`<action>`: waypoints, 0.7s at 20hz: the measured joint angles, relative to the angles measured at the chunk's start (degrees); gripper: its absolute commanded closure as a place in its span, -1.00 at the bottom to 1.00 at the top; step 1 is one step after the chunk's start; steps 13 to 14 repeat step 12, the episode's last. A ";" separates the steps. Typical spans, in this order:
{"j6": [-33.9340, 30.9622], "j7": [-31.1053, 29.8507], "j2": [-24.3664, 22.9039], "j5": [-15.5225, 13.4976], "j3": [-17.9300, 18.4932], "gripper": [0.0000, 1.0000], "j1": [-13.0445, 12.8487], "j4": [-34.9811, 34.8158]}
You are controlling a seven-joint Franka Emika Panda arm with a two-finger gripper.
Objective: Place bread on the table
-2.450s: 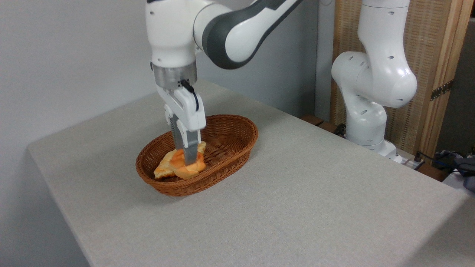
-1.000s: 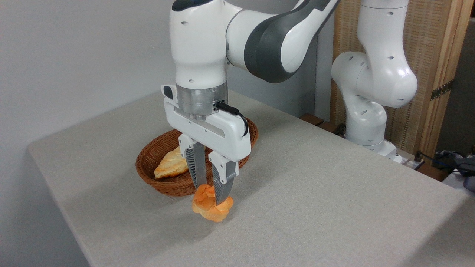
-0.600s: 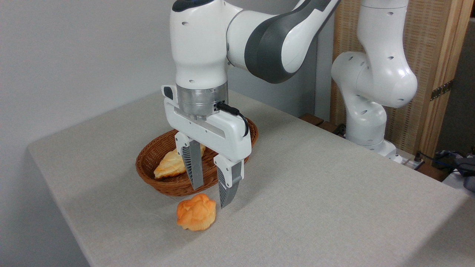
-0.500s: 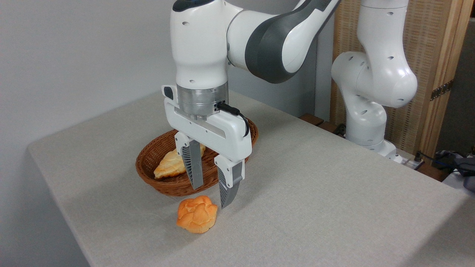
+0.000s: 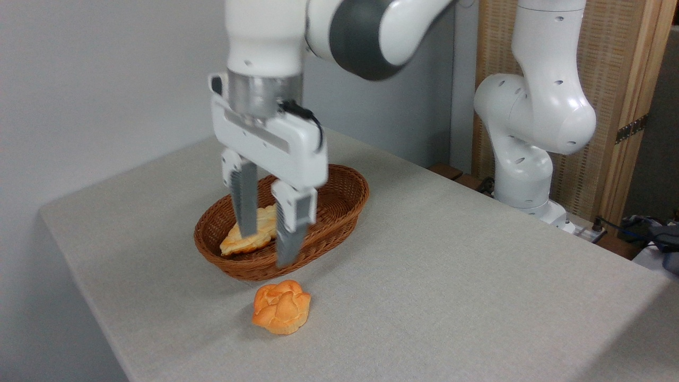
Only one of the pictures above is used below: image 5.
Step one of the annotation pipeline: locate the round orange bread roll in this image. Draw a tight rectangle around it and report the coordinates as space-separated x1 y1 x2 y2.
251 280 312 336

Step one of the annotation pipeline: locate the metal screen hinge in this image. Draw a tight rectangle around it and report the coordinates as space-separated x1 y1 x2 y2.
615 114 648 145

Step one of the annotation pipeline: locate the dark bag with cables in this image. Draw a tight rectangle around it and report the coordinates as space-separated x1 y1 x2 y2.
615 214 679 275

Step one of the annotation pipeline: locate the brown wicker basket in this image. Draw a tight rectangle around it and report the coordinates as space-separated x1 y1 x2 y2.
194 163 370 281

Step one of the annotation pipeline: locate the long pale bread loaf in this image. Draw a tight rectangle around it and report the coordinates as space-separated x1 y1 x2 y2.
220 204 280 257

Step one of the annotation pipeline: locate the wooden woven folding screen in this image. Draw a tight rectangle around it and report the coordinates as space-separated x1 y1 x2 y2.
472 0 679 226

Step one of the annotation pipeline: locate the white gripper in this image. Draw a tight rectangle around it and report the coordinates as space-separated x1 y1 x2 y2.
210 73 330 269

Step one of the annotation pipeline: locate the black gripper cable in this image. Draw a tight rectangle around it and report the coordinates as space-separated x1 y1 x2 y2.
279 99 325 153

